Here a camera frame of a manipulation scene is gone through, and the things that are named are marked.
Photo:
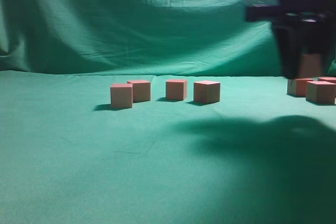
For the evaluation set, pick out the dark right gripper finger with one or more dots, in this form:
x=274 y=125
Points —
x=320 y=44

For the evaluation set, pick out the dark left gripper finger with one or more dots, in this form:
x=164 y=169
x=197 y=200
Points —
x=288 y=38

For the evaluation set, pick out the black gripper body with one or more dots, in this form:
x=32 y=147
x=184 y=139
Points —
x=319 y=10

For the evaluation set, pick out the pink cube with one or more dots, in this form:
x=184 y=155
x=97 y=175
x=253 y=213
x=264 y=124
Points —
x=121 y=95
x=328 y=79
x=141 y=90
x=320 y=92
x=176 y=89
x=310 y=66
x=206 y=92
x=297 y=87

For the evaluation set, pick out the green cloth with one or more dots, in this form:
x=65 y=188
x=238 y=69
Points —
x=67 y=156

